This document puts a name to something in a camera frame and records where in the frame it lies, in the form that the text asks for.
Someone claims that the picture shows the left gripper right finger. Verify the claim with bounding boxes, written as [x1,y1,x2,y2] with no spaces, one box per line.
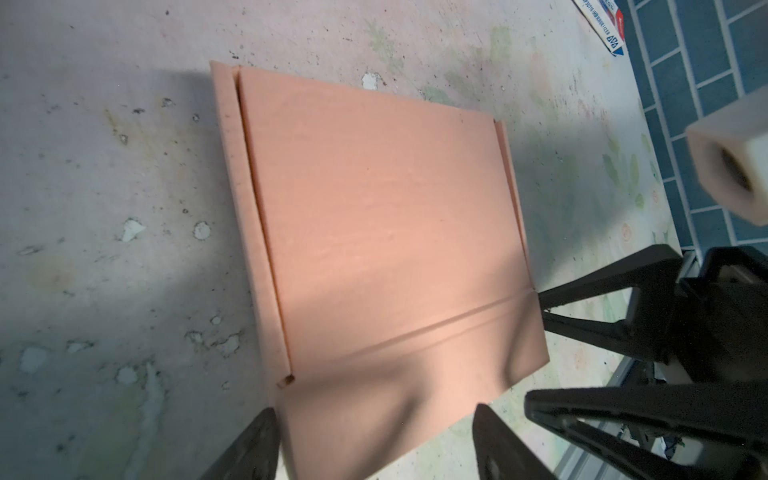
[472,404,556,480]

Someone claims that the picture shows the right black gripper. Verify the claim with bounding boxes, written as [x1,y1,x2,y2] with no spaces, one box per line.
[524,244,767,479]

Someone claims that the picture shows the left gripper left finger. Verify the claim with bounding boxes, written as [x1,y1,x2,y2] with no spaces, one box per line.
[199,407,281,480]

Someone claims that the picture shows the orange paper box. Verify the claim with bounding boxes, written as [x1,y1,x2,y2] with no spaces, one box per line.
[211,62,549,479]

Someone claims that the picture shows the white toothpaste tube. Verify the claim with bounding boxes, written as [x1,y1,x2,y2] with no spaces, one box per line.
[573,0,625,56]

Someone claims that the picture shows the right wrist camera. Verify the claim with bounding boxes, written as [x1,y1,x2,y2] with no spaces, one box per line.
[685,86,767,227]

